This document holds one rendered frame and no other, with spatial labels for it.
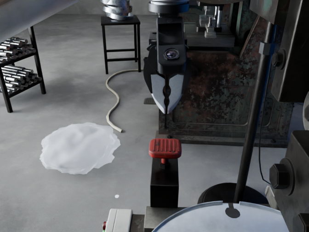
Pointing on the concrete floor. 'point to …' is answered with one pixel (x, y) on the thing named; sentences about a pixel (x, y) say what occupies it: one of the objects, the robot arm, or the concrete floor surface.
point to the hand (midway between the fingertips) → (166, 109)
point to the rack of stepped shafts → (15, 50)
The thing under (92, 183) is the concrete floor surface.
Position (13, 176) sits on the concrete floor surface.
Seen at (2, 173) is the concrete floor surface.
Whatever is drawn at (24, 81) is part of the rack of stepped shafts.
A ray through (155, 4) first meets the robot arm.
